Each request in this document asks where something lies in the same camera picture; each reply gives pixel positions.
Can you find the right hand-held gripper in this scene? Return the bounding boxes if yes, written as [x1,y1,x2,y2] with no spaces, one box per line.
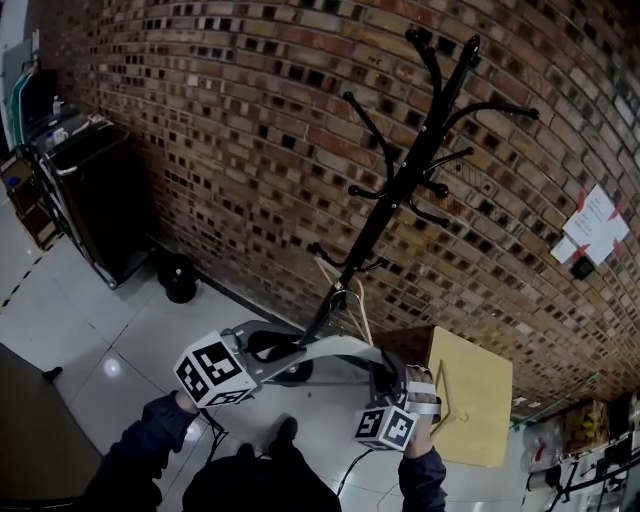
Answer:
[353,349,420,452]

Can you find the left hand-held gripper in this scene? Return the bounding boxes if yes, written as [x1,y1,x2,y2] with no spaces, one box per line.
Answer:
[173,319,305,409]

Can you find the white hanger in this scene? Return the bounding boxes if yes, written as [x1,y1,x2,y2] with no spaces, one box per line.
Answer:
[264,333,401,386]

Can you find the black metal coat rack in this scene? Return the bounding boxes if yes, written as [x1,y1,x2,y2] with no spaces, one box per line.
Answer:
[272,27,541,386]

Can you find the person's left forearm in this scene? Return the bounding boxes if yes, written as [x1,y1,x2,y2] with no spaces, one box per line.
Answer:
[94,389,202,501]

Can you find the person's right forearm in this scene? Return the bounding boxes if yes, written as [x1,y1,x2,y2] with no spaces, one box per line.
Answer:
[397,414,449,512]

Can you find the beige wooden hanger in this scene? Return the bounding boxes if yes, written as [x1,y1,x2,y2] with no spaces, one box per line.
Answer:
[316,257,375,347]

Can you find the person's right hand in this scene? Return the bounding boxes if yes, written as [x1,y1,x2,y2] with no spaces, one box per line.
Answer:
[405,365,443,417]

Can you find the light wooden table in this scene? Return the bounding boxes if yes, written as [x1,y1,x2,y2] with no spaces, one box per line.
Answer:
[428,324,515,469]

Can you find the small black round bin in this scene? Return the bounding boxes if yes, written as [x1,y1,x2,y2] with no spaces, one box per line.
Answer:
[157,253,199,304]

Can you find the person's dark clothed body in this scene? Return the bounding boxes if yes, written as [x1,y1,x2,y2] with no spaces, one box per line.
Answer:
[182,415,344,512]

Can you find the striped cardboard box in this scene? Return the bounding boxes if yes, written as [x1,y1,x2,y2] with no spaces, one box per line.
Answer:
[564,399,609,449]

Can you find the black tripod stand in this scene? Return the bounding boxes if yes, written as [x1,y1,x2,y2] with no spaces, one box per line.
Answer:
[524,439,640,512]

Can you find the small white card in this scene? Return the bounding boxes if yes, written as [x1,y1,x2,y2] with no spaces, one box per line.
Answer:
[549,234,581,265]

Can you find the black rolling cabinet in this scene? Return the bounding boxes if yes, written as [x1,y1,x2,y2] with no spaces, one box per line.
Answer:
[29,114,157,291]

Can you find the white paper notice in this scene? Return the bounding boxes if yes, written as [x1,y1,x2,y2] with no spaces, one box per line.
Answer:
[562,183,631,266]

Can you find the gold wire hanger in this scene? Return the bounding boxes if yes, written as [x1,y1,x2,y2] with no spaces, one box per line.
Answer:
[432,367,472,429]

